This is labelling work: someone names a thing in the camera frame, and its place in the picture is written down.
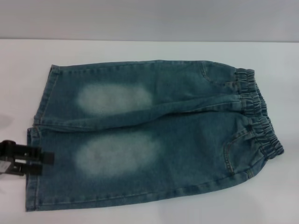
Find blue denim shorts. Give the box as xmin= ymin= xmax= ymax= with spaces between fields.
xmin=26 ymin=59 xmax=286 ymax=212

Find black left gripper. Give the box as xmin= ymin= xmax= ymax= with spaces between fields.
xmin=0 ymin=139 xmax=55 ymax=178

